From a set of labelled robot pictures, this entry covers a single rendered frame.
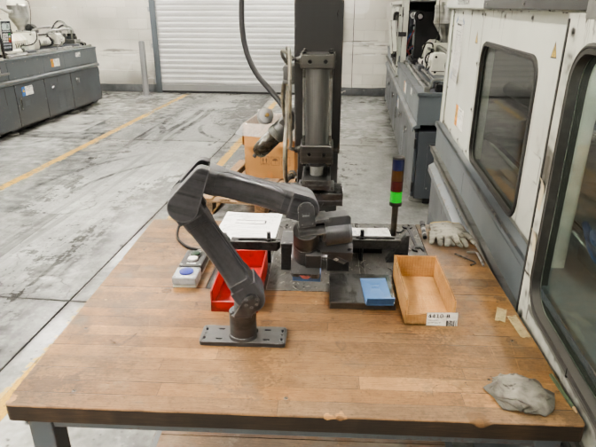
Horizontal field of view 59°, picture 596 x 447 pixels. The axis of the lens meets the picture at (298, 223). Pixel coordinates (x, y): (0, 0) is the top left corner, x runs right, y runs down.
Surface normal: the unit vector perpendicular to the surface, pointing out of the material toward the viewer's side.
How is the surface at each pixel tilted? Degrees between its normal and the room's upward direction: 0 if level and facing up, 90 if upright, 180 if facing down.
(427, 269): 90
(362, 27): 90
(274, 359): 0
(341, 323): 0
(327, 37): 90
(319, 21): 90
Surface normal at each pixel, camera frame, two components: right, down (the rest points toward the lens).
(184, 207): 0.12, 0.38
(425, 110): -0.11, 0.38
